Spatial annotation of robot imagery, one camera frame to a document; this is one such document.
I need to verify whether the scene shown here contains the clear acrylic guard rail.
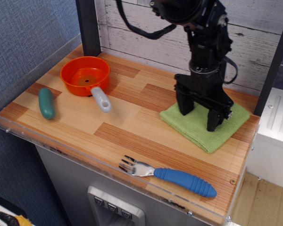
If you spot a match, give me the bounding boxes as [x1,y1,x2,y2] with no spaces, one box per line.
[0,36,259,225]

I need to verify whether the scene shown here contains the silver button panel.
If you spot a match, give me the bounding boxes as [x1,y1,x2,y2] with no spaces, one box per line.
[87,186,146,226]

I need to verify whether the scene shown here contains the dark left vertical post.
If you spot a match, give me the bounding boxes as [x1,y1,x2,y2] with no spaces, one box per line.
[75,0,101,56]

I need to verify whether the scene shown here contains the green cloth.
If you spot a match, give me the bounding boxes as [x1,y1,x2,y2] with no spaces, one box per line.
[160,103,250,153]

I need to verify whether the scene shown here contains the grey cabinet front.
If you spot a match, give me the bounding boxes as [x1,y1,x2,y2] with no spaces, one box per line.
[36,146,206,226]

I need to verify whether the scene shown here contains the dark vertical post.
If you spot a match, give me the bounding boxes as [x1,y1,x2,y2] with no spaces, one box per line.
[75,0,101,56]
[253,32,283,116]

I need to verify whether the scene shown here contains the fork with blue handle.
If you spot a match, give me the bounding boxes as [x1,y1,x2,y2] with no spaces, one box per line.
[119,155,217,198]

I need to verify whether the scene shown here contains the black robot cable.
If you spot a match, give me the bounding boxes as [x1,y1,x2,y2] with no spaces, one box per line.
[115,0,177,40]

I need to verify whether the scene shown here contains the orange pot with grey handle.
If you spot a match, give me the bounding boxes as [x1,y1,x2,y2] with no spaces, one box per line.
[60,56,112,113]

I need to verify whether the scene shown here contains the dark right vertical post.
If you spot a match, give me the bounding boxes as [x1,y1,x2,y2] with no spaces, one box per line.
[253,32,283,116]

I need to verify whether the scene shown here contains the white ribbed appliance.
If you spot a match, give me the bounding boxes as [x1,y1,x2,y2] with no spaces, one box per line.
[246,88,283,187]

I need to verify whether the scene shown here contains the teal oval soap bar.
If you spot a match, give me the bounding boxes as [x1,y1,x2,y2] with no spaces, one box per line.
[38,88,56,120]

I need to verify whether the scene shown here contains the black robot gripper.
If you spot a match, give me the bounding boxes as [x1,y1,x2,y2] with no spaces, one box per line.
[175,61,233,131]

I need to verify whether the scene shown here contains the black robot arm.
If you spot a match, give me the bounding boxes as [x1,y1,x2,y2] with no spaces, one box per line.
[150,0,236,132]

